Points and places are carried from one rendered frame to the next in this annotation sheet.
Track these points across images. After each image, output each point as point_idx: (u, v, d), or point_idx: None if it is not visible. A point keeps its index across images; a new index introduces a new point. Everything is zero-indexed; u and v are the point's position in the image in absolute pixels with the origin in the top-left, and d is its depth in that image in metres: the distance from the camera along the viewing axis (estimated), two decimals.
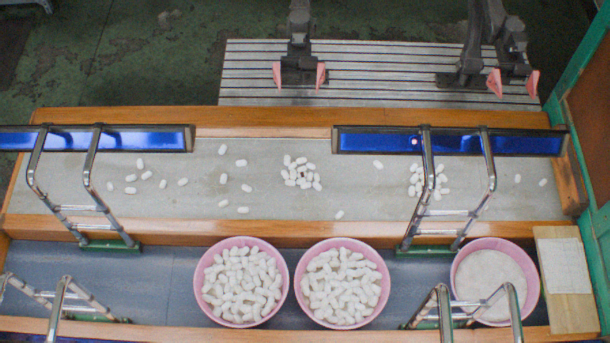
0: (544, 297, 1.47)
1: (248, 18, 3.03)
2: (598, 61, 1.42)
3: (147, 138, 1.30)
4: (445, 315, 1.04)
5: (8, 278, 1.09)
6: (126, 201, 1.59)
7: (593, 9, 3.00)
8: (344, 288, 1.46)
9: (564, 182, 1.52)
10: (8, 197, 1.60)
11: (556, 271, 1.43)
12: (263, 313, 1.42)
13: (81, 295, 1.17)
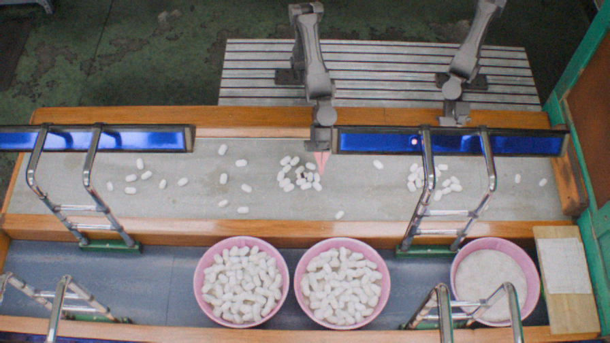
0: (544, 297, 1.47)
1: (248, 18, 3.03)
2: (598, 61, 1.42)
3: (147, 138, 1.30)
4: (445, 315, 1.04)
5: (8, 278, 1.09)
6: (126, 201, 1.59)
7: (593, 9, 3.00)
8: (344, 288, 1.46)
9: (564, 182, 1.52)
10: (8, 197, 1.60)
11: (556, 271, 1.43)
12: (263, 313, 1.42)
13: (81, 295, 1.17)
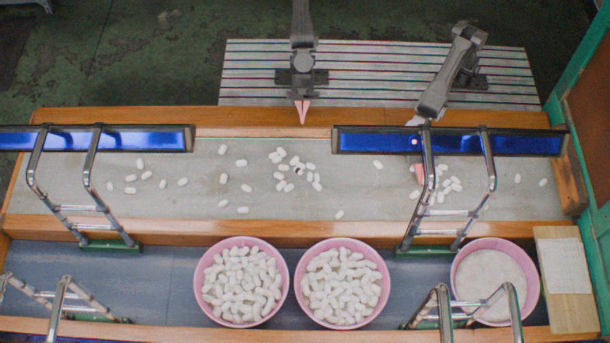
0: (544, 297, 1.47)
1: (248, 18, 3.03)
2: (598, 61, 1.42)
3: (147, 138, 1.30)
4: (445, 315, 1.04)
5: (8, 278, 1.09)
6: (126, 201, 1.59)
7: (593, 9, 3.00)
8: (344, 288, 1.46)
9: (564, 182, 1.52)
10: (8, 197, 1.60)
11: (556, 271, 1.43)
12: (263, 313, 1.42)
13: (81, 295, 1.17)
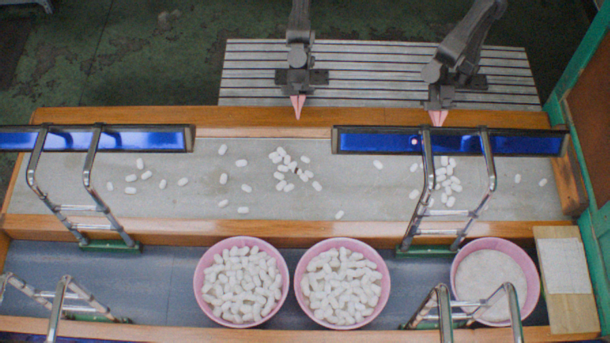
0: (544, 297, 1.47)
1: (248, 18, 3.03)
2: (598, 61, 1.42)
3: (147, 138, 1.30)
4: (445, 315, 1.04)
5: (8, 278, 1.09)
6: (126, 201, 1.59)
7: (593, 9, 3.00)
8: (344, 288, 1.46)
9: (564, 182, 1.52)
10: (8, 197, 1.60)
11: (556, 271, 1.43)
12: (263, 313, 1.42)
13: (81, 295, 1.17)
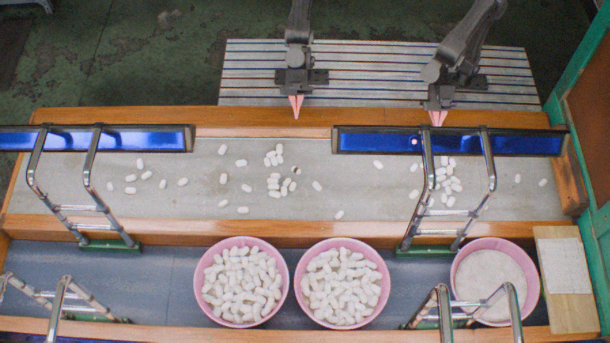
0: (544, 297, 1.47)
1: (248, 18, 3.03)
2: (598, 61, 1.42)
3: (147, 138, 1.30)
4: (445, 315, 1.04)
5: (8, 278, 1.09)
6: (126, 201, 1.59)
7: (593, 9, 3.00)
8: (344, 288, 1.46)
9: (564, 182, 1.52)
10: (8, 197, 1.60)
11: (556, 271, 1.43)
12: (263, 313, 1.42)
13: (81, 295, 1.17)
